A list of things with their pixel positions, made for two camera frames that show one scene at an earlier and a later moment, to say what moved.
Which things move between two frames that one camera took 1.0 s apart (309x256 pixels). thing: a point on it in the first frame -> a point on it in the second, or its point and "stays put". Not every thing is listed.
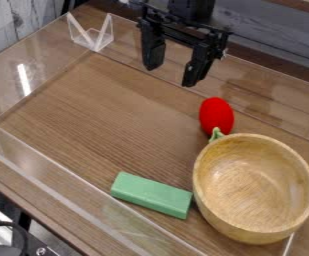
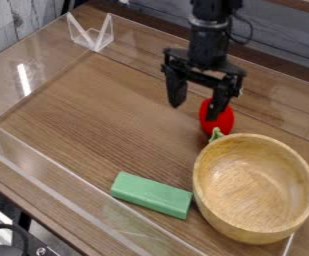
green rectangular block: (151, 195) stays put
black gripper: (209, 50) -> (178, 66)
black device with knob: (23, 245) stays put
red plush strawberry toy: (216, 116) stays put
